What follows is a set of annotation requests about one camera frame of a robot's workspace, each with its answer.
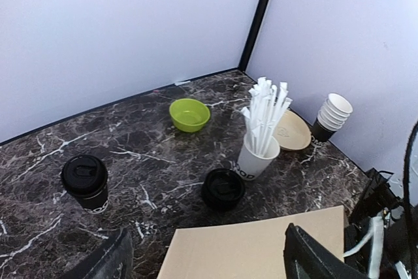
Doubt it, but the right black frame post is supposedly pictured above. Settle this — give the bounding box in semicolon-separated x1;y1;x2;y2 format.
238;0;270;73

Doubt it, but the stack of paper cups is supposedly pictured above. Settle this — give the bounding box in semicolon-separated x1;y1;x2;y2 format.
311;93;353;147

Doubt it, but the single black lid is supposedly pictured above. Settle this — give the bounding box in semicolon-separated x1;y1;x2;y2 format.
61;154;108;198

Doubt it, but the beige plate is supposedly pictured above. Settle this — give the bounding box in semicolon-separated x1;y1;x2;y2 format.
273;110;311;151

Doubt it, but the white cup holding straws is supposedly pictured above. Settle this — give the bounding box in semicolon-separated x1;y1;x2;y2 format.
237;134;280;181

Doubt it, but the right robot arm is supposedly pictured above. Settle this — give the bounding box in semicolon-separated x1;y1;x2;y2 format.
338;127;417;278

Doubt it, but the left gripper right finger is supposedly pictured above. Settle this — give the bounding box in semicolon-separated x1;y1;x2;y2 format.
283;223;367;279

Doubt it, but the black paper coffee cup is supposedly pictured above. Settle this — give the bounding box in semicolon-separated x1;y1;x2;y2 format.
76;186;109;214

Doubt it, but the bundle of white wrapped straws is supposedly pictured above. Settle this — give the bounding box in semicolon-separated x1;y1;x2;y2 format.
241;76;292;157

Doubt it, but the green bowl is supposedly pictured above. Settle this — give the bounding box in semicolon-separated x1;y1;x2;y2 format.
169;98;211;133

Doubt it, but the stack of black lids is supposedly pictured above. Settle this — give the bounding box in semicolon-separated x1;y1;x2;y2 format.
201;168;246;212

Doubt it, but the brown paper bag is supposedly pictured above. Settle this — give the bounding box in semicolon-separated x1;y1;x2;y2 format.
157;206;345;279

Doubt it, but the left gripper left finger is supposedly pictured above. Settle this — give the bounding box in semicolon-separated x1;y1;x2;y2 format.
61;228;134;279

